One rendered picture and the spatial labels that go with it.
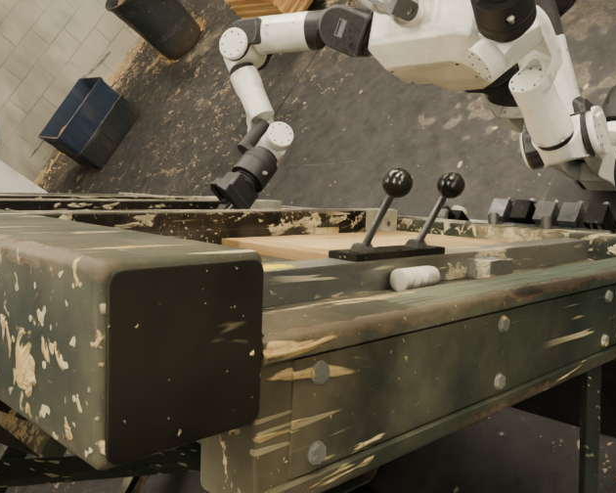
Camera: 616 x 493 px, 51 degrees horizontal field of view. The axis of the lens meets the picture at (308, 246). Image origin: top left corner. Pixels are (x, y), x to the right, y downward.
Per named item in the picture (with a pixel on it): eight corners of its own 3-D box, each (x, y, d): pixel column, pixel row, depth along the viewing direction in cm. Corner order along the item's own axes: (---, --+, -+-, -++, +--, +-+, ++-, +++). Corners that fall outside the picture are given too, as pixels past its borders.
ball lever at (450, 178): (428, 259, 93) (475, 180, 88) (414, 261, 91) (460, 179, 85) (411, 244, 95) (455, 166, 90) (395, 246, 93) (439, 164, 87)
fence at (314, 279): (588, 259, 132) (590, 240, 131) (211, 315, 65) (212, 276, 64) (563, 256, 135) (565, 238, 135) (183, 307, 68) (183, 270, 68)
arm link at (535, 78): (498, 43, 98) (528, 108, 106) (546, 4, 97) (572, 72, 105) (475, 33, 103) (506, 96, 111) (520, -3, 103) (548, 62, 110)
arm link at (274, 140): (266, 186, 159) (290, 155, 164) (277, 168, 150) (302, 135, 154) (229, 158, 159) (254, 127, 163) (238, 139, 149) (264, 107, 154)
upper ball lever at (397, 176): (376, 265, 85) (423, 177, 79) (358, 267, 82) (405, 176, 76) (358, 247, 87) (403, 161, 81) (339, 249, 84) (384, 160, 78)
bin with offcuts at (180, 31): (216, 19, 535) (160, -44, 493) (182, 67, 525) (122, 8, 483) (186, 21, 573) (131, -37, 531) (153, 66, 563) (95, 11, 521)
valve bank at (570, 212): (652, 236, 159) (628, 181, 144) (637, 287, 155) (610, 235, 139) (472, 221, 194) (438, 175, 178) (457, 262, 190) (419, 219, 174)
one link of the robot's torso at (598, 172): (588, 156, 224) (530, 98, 190) (649, 156, 210) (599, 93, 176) (578, 198, 222) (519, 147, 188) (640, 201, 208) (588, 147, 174)
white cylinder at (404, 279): (406, 293, 82) (441, 288, 87) (408, 270, 82) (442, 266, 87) (387, 290, 84) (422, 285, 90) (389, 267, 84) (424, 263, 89)
